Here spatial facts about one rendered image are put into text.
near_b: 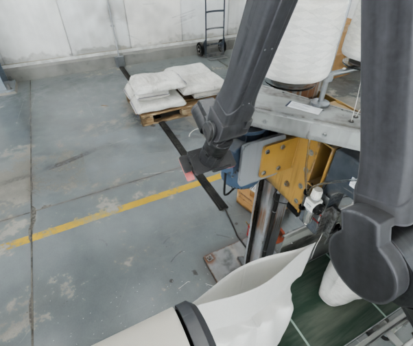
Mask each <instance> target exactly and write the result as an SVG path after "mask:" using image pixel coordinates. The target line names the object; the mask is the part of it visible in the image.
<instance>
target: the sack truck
mask: <svg viewBox="0 0 413 346"><path fill-rule="evenodd" d="M210 12H224V20H223V27H210V28H207V13H210ZM224 22H225V0H224V9H223V10H210V11H207V0H205V41H204V43H203V44H202V43H201V42H198V44H197V53H198V55H199V56H203V55H205V58H207V59H208V60H210V61H212V60H219V59H224V58H228V57H227V56H225V55H224V52H225V51H226V42H225V40H224V39H225V37H224ZM221 28H223V39H220V40H219V42H218V43H211V44H208V45H207V30H212V29H221ZM210 45H218V46H216V47H218V48H219V51H220V52H218V53H214V54H207V49H209V48H214V47H207V46H210Z"/></svg>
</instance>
